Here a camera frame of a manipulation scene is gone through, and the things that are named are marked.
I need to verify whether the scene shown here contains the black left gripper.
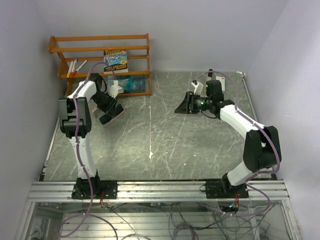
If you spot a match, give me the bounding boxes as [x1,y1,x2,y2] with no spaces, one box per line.
[92,92,120,119]

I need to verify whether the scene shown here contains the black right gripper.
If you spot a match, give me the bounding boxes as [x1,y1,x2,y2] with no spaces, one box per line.
[175,91,212,115]

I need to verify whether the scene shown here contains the black sunglasses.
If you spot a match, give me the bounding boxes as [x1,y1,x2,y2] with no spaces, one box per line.
[96,104,126,126]

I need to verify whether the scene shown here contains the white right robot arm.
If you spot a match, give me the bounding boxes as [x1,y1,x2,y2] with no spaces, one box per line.
[174,80,282,198]

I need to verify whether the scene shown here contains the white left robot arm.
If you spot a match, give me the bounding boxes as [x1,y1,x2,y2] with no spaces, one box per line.
[58,73,125,199]

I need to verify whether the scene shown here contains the blue cover book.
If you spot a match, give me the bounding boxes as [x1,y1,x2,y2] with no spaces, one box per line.
[107,75,145,94]

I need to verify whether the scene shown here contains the white small carton box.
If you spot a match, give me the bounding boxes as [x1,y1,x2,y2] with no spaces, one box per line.
[216,76,225,92]

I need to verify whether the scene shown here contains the illustrated paperback book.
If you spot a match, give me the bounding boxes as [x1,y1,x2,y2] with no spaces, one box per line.
[103,49,129,74]

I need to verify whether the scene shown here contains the red marker pen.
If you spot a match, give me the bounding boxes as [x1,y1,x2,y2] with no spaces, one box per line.
[70,60,87,77]

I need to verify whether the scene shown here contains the yellow marker pen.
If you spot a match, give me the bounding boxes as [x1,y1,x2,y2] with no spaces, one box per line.
[66,61,74,78]

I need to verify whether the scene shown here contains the grey marker pen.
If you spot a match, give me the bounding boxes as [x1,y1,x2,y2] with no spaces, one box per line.
[71,57,78,72]

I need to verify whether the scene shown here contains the wooden shelf rack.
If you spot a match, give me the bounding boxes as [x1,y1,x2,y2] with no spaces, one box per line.
[47,33,152,97]

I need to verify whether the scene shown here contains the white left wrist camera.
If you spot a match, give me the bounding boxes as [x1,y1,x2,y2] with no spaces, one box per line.
[108,80,124,99]

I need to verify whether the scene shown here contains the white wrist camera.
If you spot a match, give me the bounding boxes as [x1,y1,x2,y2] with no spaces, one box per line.
[108,80,124,99]
[191,79,204,95]

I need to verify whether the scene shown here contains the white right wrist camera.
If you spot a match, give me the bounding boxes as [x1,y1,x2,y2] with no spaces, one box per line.
[191,79,204,95]

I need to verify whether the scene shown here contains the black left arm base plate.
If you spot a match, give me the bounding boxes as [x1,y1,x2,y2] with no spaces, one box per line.
[71,179,118,200]

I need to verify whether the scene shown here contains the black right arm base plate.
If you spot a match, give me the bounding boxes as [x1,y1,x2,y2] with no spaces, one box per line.
[204,179,249,199]

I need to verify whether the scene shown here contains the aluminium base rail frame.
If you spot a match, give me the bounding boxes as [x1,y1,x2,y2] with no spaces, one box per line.
[15,179,302,240]

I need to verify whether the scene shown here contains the tangled floor cables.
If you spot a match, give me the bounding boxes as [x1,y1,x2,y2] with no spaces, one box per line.
[99,199,278,240]

